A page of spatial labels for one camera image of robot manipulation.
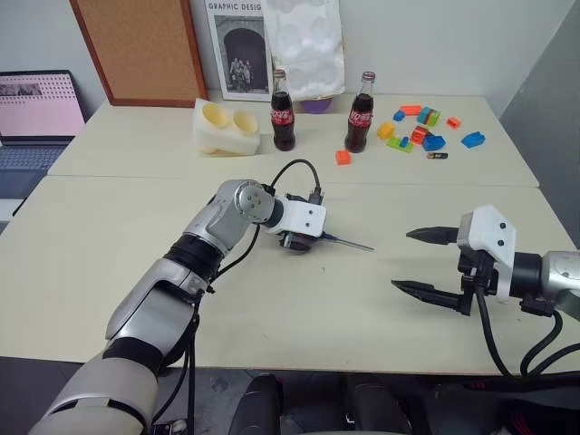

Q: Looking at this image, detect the grey laptop with pink screen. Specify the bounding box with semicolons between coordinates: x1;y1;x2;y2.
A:
0;70;87;200

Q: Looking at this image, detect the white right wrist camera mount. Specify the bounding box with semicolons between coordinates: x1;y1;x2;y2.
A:
457;204;517;305

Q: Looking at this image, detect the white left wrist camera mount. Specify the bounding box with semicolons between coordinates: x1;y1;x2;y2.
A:
266;194;328;237

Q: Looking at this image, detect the white patterned bag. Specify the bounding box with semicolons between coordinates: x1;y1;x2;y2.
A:
262;0;348;102

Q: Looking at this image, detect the glass cola bottle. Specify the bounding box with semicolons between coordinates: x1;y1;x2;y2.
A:
270;68;296;153
343;71;378;154

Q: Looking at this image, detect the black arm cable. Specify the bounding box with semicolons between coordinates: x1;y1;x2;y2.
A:
151;159;325;435
473;271;580;377

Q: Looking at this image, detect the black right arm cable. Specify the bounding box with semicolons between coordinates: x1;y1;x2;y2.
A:
473;271;580;377

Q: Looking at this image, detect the teal and green block stack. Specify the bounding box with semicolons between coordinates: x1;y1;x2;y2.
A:
416;106;443;128

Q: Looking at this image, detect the white foam holder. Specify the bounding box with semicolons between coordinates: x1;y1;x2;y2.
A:
192;99;263;157

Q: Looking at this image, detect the dark rounded shape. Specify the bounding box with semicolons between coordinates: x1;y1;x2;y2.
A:
228;373;285;435
348;382;409;435

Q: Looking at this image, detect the red and black electric screwdriver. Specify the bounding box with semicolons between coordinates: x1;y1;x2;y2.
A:
289;231;333;255

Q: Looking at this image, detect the purple bowl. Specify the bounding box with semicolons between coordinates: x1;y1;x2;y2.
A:
301;95;335;114

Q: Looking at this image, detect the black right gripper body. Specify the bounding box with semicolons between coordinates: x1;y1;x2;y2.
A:
456;246;500;316

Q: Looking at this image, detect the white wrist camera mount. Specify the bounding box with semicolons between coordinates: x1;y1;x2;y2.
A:
266;194;328;237
457;204;517;305

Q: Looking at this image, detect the long metal screwdriver bit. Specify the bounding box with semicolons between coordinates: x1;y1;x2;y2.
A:
329;235;376;253

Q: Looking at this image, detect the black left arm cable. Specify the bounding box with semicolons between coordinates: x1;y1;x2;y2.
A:
151;159;325;435

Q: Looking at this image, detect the brown framed cork board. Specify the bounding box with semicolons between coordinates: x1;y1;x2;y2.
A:
69;0;209;109

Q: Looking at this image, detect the black object with red marks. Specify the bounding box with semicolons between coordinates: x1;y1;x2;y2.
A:
452;375;580;435

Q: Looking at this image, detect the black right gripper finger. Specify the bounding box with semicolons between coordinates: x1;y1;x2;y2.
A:
405;225;460;247
391;279;469;315

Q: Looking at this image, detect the graphic design poster book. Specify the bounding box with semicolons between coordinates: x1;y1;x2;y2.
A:
202;0;276;103

